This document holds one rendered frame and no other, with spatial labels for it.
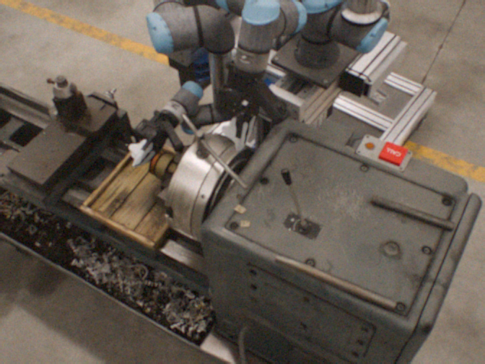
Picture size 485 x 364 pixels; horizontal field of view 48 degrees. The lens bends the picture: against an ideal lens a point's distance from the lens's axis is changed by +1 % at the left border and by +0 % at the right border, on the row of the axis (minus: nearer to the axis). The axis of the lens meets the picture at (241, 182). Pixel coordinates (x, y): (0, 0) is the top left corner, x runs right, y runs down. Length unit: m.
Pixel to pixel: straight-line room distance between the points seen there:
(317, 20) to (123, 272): 1.11
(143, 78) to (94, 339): 1.70
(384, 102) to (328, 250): 1.90
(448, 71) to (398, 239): 2.45
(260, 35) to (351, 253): 0.54
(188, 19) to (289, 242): 0.69
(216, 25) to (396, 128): 1.58
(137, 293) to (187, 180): 0.67
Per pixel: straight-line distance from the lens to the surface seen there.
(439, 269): 1.34
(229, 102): 1.27
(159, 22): 1.60
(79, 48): 3.93
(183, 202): 1.49
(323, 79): 1.80
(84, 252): 2.18
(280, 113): 1.23
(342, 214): 1.36
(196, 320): 1.97
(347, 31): 1.68
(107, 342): 2.63
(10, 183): 2.01
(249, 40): 1.20
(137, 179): 1.92
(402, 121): 3.01
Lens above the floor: 2.39
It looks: 54 degrees down
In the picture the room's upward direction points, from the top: 4 degrees counter-clockwise
